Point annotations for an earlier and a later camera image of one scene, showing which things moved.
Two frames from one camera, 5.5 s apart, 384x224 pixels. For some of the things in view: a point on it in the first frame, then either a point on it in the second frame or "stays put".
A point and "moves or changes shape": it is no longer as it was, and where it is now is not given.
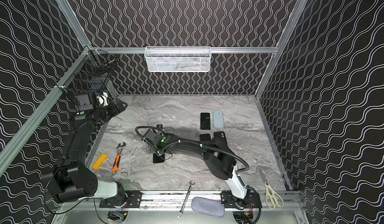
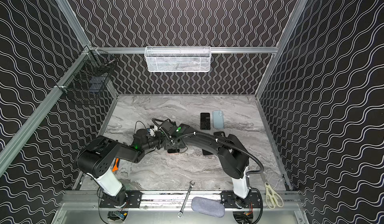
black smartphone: (205, 121) stays put
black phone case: (219, 136) stays put
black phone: (157, 158) moves or changes shape
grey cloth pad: (208, 206) stays put
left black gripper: (117, 106) -> (160, 143)
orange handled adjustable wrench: (119, 148) stays put
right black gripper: (154, 147) -> (167, 132)
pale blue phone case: (218, 119) stays put
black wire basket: (90, 74) stays put
